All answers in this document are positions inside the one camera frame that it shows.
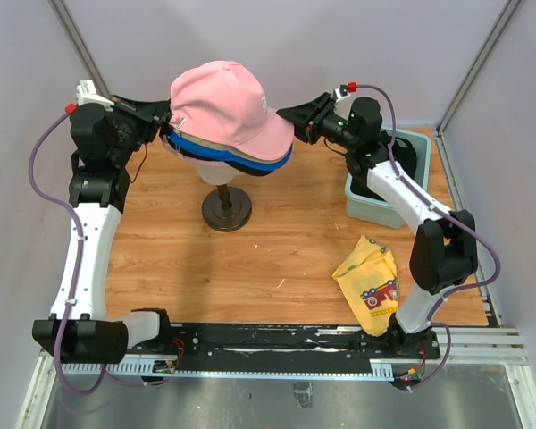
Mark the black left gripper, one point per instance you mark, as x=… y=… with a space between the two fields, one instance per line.
x=150 y=115

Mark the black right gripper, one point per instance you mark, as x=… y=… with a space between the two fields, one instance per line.
x=308 y=119

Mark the blue cap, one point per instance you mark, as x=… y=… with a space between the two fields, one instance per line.
x=273 y=166

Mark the pink cap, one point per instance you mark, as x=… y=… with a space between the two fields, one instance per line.
x=223 y=102

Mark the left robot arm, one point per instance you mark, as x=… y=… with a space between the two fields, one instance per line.
x=106 y=133

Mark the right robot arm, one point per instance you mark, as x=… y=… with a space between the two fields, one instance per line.
x=444 y=253

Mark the cream mannequin head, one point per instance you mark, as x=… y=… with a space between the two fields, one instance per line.
x=216 y=174

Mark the light teal plastic bin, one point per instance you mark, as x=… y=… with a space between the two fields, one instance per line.
x=380 y=212

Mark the yellow printed cloth hat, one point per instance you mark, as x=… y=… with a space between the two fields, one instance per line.
x=368 y=280

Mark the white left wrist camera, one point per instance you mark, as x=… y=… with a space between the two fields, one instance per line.
x=86 y=93

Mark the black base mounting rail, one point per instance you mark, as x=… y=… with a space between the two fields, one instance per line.
x=287 y=348

